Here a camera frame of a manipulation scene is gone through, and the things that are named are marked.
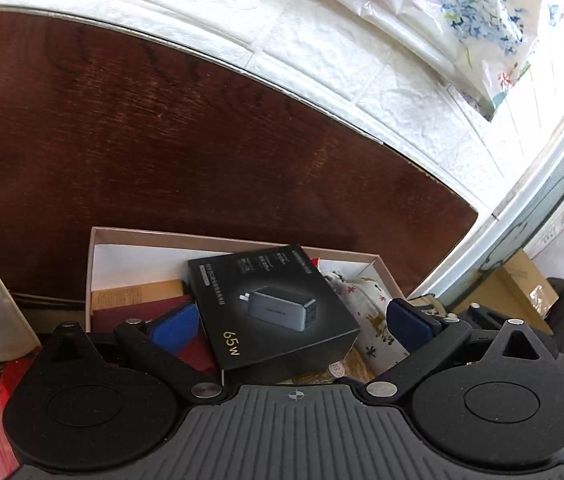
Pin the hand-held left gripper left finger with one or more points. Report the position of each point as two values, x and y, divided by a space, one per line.
174 329

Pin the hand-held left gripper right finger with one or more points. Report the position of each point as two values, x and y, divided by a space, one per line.
411 330

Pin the white printed fabric pouch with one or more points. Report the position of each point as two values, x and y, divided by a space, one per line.
367 305

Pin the red textured gift box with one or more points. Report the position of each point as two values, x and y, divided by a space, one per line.
122 312

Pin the tan cardboard box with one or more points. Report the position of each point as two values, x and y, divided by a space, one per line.
162 260

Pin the black charger box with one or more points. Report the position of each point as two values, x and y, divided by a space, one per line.
272 305

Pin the flat cardboard piece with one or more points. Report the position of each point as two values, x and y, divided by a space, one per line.
516 285

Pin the red box with dark trim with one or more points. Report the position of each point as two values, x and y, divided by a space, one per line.
16 376

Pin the dark wooden headboard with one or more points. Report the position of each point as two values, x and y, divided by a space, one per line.
162 135

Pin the floral clear plastic bag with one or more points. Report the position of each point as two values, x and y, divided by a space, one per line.
461 10

